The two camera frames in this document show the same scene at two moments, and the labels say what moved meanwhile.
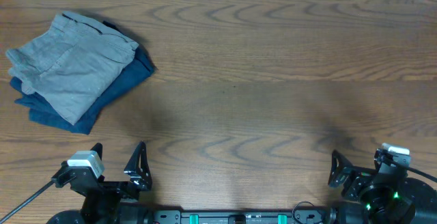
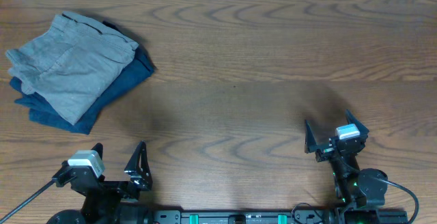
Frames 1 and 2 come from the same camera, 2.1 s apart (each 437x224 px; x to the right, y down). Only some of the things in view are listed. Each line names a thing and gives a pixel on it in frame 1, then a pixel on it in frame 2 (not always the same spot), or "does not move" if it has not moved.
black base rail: x=240 y=217 does not move
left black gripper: x=141 y=179 does not move
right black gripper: x=362 y=176 -> x=325 y=151
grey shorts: x=70 y=64 does not move
